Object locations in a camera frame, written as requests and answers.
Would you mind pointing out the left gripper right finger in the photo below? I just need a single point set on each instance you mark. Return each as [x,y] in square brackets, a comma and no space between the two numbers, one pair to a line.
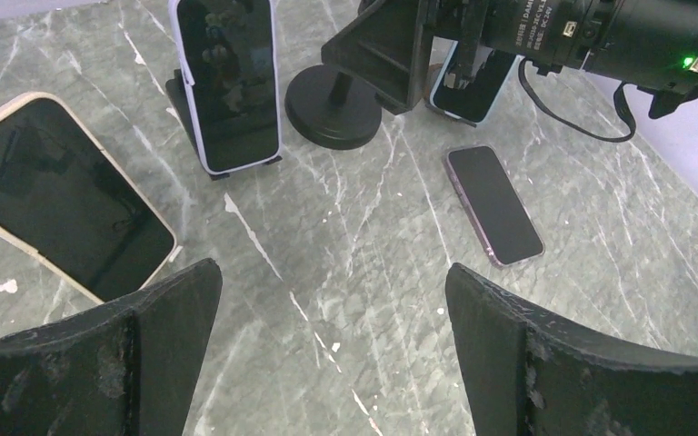
[529,371]

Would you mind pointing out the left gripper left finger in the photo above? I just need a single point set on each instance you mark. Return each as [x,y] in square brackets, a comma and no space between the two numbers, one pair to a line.
[125,367]

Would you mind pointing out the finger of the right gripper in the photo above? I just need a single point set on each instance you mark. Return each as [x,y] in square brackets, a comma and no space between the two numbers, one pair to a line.
[388,45]

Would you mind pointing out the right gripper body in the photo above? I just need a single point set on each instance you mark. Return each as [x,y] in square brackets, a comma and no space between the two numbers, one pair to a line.
[467,23]

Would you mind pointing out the black round base phone stand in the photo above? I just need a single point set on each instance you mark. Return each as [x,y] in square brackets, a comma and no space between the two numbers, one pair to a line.
[332,109]

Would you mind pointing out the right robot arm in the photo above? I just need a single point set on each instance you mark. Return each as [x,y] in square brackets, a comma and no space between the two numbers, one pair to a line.
[650,44]

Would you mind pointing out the black phone without case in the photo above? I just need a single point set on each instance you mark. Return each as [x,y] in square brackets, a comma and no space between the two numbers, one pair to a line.
[494,208]

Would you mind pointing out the phone with beige case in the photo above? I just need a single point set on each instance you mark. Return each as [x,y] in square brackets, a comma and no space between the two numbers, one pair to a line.
[66,202]

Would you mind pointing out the phone with light blue case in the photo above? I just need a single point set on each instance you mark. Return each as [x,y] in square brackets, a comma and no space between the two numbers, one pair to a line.
[472,104]

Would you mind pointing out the phone with lilac case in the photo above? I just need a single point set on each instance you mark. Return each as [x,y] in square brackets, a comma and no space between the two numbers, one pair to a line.
[227,55]

